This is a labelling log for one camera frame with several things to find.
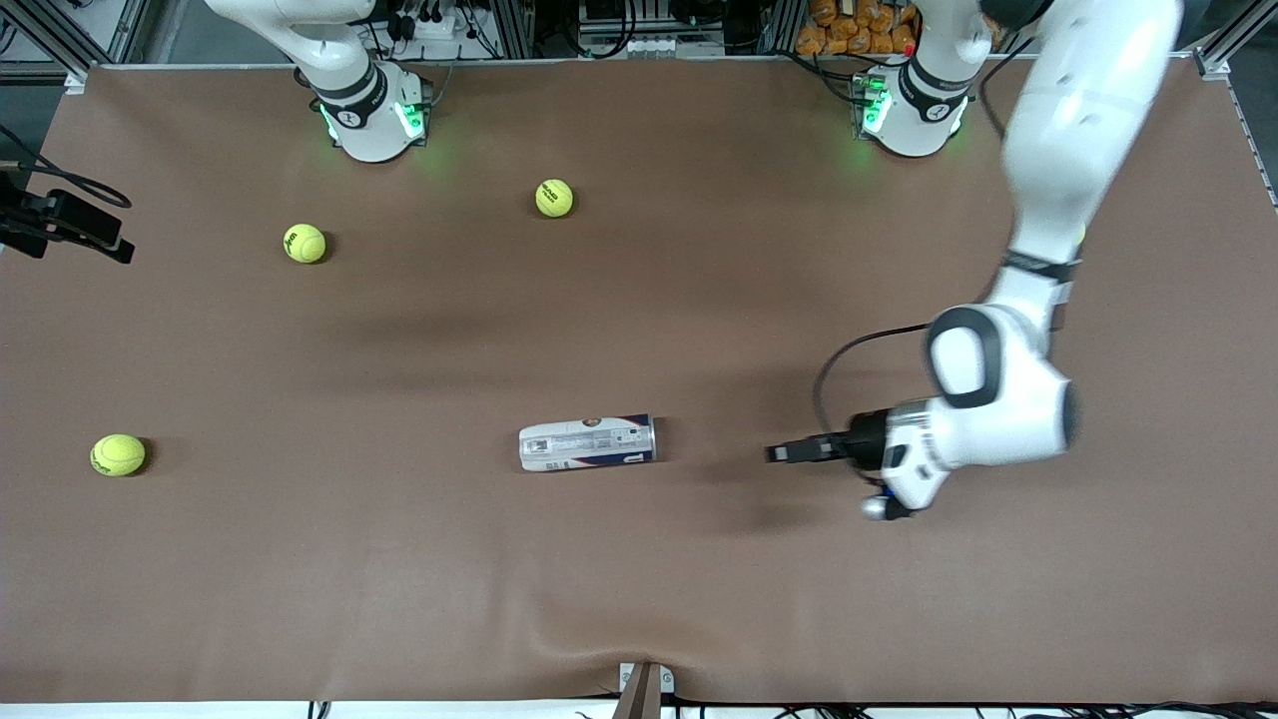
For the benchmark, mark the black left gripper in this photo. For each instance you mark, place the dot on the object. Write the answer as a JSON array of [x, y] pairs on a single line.
[[861, 440]]

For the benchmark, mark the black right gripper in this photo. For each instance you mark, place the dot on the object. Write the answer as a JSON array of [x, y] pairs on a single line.
[[62, 219]]

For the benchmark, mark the white and blue tennis can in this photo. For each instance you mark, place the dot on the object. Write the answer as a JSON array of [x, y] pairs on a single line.
[[589, 443]]

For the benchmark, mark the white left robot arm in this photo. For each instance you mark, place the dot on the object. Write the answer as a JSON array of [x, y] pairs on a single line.
[[1058, 150]]

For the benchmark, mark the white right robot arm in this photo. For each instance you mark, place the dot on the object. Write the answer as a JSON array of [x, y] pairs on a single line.
[[364, 110]]

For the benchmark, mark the yellow-green tennis ball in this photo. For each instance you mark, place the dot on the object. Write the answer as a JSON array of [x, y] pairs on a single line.
[[304, 243], [118, 454], [554, 198]]

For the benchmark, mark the brown table cover mat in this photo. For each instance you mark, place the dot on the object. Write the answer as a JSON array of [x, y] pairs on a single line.
[[599, 330]]

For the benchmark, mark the white power strip with plugs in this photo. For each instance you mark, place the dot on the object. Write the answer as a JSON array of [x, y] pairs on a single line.
[[429, 22]]

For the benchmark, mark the bag of orange items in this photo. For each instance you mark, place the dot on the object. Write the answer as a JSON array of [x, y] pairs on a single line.
[[849, 25]]

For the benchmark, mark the long white power strip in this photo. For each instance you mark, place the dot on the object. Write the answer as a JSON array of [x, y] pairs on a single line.
[[639, 46]]

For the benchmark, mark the small metal corner bracket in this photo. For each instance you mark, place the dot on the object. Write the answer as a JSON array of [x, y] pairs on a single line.
[[1216, 70], [76, 82]]

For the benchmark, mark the aluminium frame profile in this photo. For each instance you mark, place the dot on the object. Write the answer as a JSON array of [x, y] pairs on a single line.
[[70, 50], [1233, 30]]

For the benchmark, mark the metal table edge bracket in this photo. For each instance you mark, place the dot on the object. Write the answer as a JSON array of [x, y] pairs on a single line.
[[645, 689]]

